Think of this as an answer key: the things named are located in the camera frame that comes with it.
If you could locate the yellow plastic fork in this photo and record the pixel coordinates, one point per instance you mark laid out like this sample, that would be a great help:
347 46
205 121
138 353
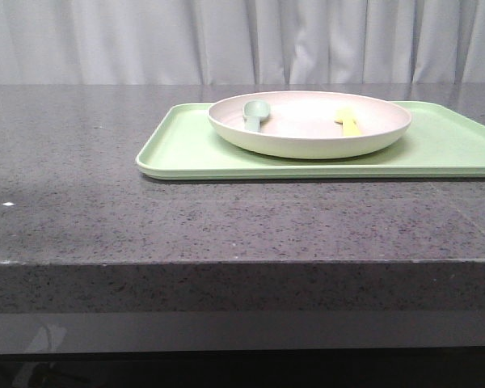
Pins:
346 118

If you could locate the white curtain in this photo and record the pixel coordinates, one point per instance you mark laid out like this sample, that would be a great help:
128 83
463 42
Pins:
241 42

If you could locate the white round plate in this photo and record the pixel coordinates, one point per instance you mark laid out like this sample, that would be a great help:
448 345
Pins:
302 124

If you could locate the pale green spoon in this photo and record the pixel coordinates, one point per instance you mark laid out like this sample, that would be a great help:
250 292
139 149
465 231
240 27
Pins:
255 113

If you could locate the light green tray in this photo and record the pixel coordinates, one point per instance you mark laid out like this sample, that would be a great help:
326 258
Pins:
439 143

